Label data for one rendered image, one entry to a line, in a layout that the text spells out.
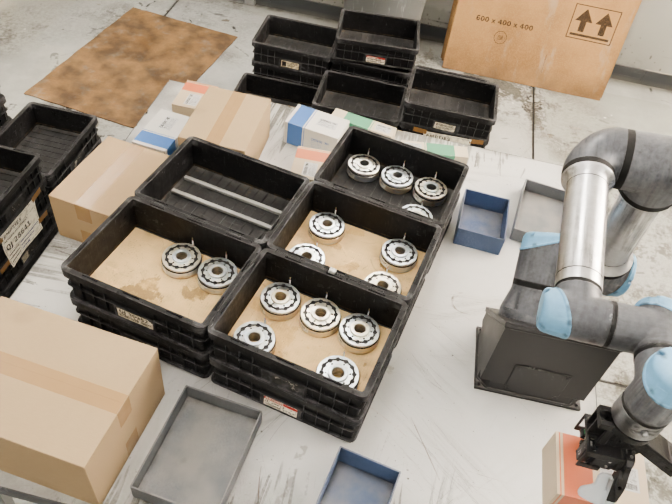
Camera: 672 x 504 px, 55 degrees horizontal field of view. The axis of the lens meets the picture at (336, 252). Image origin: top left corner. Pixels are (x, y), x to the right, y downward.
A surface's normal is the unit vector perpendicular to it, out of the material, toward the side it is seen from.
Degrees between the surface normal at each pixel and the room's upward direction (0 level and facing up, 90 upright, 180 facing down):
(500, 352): 90
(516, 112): 0
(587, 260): 6
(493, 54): 73
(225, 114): 0
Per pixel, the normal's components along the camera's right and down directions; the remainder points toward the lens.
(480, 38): -0.16, 0.51
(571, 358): -0.18, 0.71
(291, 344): 0.11, -0.67
